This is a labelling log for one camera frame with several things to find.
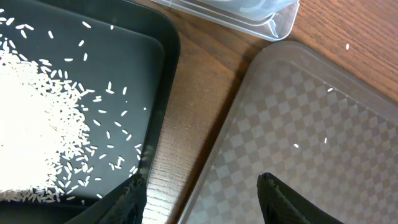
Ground brown serving tray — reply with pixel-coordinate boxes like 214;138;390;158
179;41;397;223

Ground black bin tray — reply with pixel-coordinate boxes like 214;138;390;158
1;1;180;223

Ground clear plastic bin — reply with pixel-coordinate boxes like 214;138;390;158
153;0;300;42

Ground pile of white rice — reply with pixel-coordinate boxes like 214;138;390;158
1;35;95;203

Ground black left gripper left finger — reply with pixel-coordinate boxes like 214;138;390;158
66;173;147;224

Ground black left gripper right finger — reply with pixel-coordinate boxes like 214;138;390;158
256;172;342;224

